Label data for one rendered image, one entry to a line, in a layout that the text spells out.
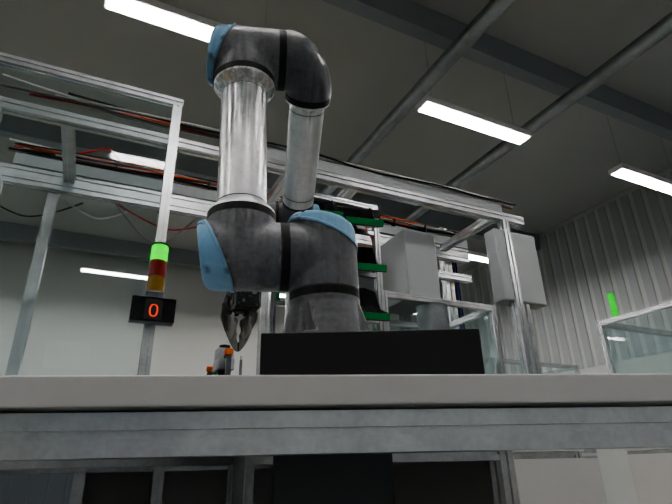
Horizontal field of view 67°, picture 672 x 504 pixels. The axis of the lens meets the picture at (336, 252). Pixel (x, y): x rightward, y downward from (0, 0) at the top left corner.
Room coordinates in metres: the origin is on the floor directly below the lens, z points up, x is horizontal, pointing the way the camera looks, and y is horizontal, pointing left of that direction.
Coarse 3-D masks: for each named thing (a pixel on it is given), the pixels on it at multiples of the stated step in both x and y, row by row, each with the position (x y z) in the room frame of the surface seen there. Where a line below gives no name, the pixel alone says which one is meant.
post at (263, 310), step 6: (264, 294) 2.53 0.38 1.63; (264, 300) 2.53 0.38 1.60; (264, 306) 2.53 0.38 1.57; (264, 312) 2.54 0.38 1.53; (258, 318) 2.56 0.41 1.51; (264, 318) 2.54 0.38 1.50; (258, 324) 2.56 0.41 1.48; (264, 324) 2.54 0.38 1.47; (258, 330) 2.55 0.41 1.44; (264, 330) 2.54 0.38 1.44; (258, 336) 2.55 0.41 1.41; (258, 342) 2.55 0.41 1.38; (258, 348) 2.55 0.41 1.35; (258, 354) 2.54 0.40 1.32; (258, 360) 2.53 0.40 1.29; (258, 366) 2.53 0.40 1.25; (258, 372) 2.53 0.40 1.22
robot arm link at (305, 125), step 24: (288, 48) 0.73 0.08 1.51; (312, 48) 0.75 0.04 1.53; (288, 72) 0.76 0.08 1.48; (312, 72) 0.77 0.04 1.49; (288, 96) 0.83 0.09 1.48; (312, 96) 0.81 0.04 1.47; (288, 120) 0.89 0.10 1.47; (312, 120) 0.87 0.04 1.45; (288, 144) 0.93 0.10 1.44; (312, 144) 0.92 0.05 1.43; (288, 168) 0.98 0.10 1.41; (312, 168) 0.98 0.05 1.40; (288, 192) 1.04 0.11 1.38; (312, 192) 1.05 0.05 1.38; (288, 216) 1.09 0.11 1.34
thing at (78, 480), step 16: (80, 480) 2.27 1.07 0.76; (96, 480) 2.63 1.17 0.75; (112, 480) 2.66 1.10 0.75; (128, 480) 2.69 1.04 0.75; (144, 480) 2.72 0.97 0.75; (176, 480) 2.79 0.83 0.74; (192, 480) 2.82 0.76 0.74; (208, 480) 2.86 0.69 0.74; (224, 480) 2.90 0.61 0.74; (256, 480) 2.97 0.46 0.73; (272, 480) 3.01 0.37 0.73; (80, 496) 2.28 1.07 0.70; (96, 496) 2.63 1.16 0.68; (112, 496) 2.67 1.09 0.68; (128, 496) 2.70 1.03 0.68; (144, 496) 2.73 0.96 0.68; (176, 496) 2.79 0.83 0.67; (192, 496) 2.83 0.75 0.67; (208, 496) 2.86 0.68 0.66; (224, 496) 2.90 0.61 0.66; (256, 496) 2.97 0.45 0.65
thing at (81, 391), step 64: (0, 384) 0.47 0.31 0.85; (64, 384) 0.47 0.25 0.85; (128, 384) 0.48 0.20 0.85; (192, 384) 0.49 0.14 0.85; (256, 384) 0.49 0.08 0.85; (320, 384) 0.50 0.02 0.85; (384, 384) 0.51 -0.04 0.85; (448, 384) 0.52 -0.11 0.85; (512, 384) 0.53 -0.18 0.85; (576, 384) 0.53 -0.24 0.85; (640, 384) 0.54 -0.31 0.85
